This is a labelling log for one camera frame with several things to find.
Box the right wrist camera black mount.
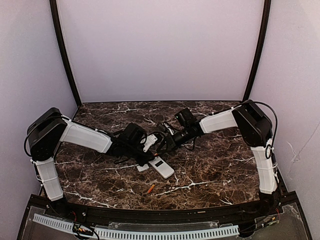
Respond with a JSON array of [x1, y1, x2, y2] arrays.
[[160, 121, 176, 136]]

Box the white slotted cable duct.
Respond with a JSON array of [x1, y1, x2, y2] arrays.
[[32, 213, 240, 240]]

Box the white remote control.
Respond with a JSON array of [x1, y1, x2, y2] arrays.
[[148, 156, 175, 179]]

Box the white battery cover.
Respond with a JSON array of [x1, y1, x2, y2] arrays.
[[136, 164, 149, 172]]

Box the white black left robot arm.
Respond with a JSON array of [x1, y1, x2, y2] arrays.
[[23, 107, 158, 202]]

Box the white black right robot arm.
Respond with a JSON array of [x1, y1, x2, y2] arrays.
[[156, 100, 279, 195]]

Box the black corner frame post left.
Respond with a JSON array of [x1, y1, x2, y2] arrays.
[[49, 0, 82, 108]]

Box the black front rail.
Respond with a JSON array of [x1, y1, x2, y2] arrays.
[[29, 194, 298, 227]]

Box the black corner frame post right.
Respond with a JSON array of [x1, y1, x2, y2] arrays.
[[242, 0, 272, 102]]

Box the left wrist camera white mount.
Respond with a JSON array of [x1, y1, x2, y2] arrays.
[[143, 134, 158, 153]]

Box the black corner frame post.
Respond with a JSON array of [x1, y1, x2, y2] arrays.
[[49, 0, 82, 108], [242, 0, 272, 102]]

